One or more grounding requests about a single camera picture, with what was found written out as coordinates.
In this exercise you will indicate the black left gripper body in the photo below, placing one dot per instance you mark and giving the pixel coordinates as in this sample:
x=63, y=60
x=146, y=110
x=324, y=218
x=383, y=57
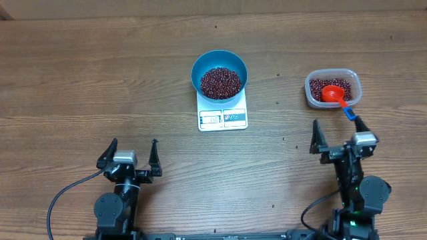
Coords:
x=144, y=176

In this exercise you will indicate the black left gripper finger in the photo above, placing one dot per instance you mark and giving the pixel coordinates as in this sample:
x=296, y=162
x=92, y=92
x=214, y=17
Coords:
x=107, y=155
x=154, y=162

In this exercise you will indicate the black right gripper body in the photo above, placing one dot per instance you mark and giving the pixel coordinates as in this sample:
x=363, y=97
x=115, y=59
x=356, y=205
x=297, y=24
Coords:
x=339, y=153

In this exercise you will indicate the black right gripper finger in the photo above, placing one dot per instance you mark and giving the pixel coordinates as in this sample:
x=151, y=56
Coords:
x=360, y=125
x=318, y=143

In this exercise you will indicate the red measuring scoop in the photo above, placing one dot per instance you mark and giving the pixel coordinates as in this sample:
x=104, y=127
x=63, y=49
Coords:
x=333, y=93

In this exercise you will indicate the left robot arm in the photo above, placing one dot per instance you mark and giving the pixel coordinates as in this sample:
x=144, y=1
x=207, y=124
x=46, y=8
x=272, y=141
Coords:
x=116, y=211

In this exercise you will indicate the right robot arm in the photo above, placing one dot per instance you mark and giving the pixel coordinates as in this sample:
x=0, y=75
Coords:
x=362, y=197

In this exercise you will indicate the white kitchen scale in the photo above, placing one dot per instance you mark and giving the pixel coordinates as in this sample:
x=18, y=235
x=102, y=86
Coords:
x=215, y=116

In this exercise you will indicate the red beans in bowl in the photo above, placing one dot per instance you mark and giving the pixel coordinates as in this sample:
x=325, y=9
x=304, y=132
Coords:
x=220, y=83

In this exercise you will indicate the blue bowl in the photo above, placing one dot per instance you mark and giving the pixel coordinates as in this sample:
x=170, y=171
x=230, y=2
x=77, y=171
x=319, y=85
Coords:
x=218, y=58

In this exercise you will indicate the clear plastic container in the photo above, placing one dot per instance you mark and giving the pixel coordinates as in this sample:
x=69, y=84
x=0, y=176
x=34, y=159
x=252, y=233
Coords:
x=324, y=74

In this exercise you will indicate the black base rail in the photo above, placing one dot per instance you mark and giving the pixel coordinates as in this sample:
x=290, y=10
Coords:
x=293, y=234

